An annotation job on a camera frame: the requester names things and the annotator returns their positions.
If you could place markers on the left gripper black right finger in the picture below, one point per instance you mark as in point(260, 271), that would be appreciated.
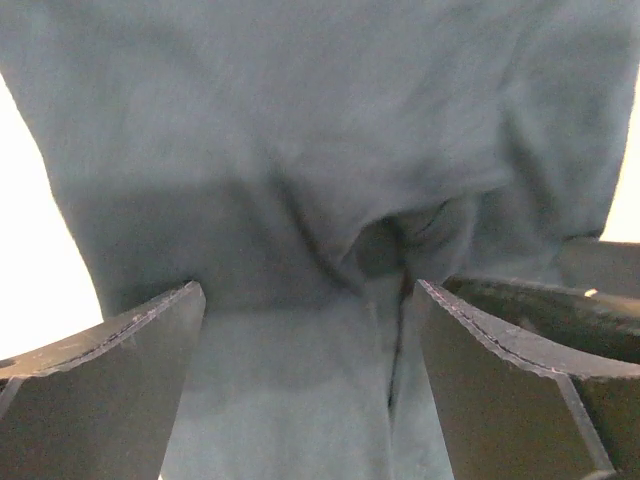
point(515, 405)

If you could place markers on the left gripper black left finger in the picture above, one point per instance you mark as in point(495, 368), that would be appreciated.
point(101, 404)

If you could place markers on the black t shirt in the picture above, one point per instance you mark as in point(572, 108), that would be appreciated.
point(306, 162)

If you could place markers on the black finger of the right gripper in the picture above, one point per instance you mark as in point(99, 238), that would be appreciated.
point(597, 311)

